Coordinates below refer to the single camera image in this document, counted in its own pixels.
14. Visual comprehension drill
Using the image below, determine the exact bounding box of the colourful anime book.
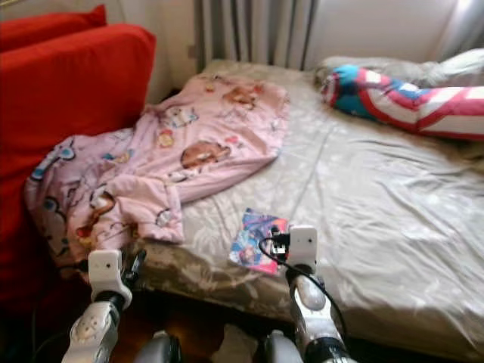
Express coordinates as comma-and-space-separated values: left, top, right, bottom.
228, 207, 290, 276

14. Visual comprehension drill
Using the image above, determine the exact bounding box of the pink cartoon print blanket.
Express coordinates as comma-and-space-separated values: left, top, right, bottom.
22, 71, 290, 272

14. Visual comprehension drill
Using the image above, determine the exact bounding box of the silver left robot leg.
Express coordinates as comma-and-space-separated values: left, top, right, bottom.
134, 332, 183, 363

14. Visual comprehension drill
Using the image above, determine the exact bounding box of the silver robot leg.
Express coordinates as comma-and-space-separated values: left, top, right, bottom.
134, 332, 183, 363
260, 330, 304, 363

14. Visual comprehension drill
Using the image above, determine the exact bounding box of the silver right robot leg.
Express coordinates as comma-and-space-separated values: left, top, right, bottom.
260, 330, 304, 363

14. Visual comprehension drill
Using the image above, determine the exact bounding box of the white crumpled cloth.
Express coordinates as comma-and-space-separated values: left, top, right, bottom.
215, 323, 262, 363

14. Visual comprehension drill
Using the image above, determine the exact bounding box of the bed with grey floral sheet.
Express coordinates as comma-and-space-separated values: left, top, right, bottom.
132, 58, 484, 361

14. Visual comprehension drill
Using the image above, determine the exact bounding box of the red cushion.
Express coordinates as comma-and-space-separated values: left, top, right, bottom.
0, 4, 109, 53
0, 22, 158, 304

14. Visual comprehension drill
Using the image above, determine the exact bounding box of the grey curtain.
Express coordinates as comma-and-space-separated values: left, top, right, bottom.
192, 0, 484, 73

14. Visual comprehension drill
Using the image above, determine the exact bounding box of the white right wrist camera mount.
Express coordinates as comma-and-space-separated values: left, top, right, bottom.
285, 224, 319, 275

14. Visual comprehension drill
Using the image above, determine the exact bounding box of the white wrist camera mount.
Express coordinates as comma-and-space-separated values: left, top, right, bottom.
285, 224, 319, 275
87, 249, 132, 310

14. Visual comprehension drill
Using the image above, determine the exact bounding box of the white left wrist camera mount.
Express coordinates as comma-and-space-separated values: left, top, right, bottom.
87, 249, 132, 310

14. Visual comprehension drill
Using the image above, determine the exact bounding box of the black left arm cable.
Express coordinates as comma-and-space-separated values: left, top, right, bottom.
29, 260, 92, 363

